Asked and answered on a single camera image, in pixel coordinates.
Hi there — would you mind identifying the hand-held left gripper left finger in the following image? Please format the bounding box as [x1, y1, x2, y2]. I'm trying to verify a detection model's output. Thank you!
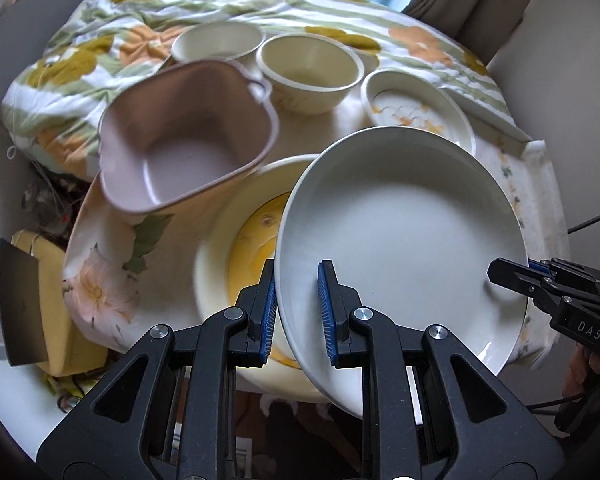
[36, 259, 279, 480]

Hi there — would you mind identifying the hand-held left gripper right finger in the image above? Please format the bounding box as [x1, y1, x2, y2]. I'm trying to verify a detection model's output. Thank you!
[317, 260, 566, 480]

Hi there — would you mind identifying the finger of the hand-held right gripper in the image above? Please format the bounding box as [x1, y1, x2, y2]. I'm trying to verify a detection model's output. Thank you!
[486, 257, 573, 313]
[527, 257, 600, 306]

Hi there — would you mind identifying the large cream plate yellow pattern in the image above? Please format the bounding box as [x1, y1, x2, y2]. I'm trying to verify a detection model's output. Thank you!
[194, 154, 342, 403]

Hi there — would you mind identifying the plain white plate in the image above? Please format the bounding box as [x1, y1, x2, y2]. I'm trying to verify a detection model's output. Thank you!
[274, 127, 530, 420]

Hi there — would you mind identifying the pink heart-shaped bowl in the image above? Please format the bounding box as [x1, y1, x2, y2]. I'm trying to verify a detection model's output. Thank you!
[98, 59, 281, 216]

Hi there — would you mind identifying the small floral plate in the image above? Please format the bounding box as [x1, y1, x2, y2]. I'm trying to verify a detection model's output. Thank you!
[361, 69, 477, 156]

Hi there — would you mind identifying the cream bowl with floral outside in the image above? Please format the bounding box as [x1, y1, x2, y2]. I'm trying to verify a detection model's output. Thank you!
[256, 33, 366, 116]

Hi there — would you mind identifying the plain cream bowl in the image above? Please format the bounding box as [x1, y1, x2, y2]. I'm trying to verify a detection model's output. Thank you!
[171, 21, 266, 68]

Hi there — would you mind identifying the person's right hand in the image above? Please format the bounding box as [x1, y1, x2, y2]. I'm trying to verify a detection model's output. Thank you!
[564, 344, 600, 402]

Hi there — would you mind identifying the white floral tablecloth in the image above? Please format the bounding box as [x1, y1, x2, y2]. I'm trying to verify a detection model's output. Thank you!
[62, 100, 572, 376]

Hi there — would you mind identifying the yellow box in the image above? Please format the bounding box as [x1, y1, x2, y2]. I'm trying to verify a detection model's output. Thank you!
[12, 230, 112, 377]

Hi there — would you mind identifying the dark metal plate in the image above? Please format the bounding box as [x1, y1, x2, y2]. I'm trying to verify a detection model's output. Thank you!
[0, 237, 49, 367]

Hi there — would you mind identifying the brown curtain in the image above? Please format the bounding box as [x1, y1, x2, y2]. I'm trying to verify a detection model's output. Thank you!
[402, 0, 526, 66]

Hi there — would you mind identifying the floral blanket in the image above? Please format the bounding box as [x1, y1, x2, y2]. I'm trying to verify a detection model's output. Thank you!
[2, 0, 536, 181]

